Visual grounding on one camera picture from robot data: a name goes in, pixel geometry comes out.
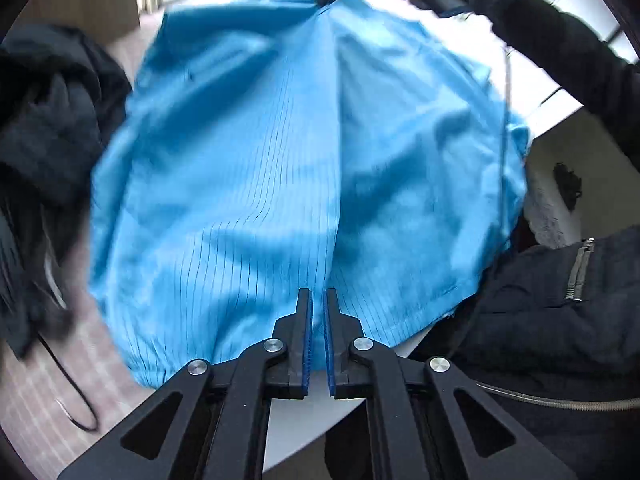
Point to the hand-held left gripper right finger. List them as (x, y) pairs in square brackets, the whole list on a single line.
[(330, 340)]

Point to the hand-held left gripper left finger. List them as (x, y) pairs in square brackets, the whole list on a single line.
[(306, 340)]

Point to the blue striped jacket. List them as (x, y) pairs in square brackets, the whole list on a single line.
[(250, 185)]

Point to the person's right forearm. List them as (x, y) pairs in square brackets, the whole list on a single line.
[(575, 60)]

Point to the pile of dark clothes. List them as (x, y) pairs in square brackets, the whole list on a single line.
[(50, 110)]

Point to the white lace cloth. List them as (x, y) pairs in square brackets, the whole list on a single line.
[(542, 220)]

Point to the light wooden board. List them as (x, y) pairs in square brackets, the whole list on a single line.
[(75, 0)]

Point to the small black object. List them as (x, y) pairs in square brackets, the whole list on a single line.
[(567, 185)]

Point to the black garment with yellow print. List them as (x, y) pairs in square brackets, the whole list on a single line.
[(25, 285)]

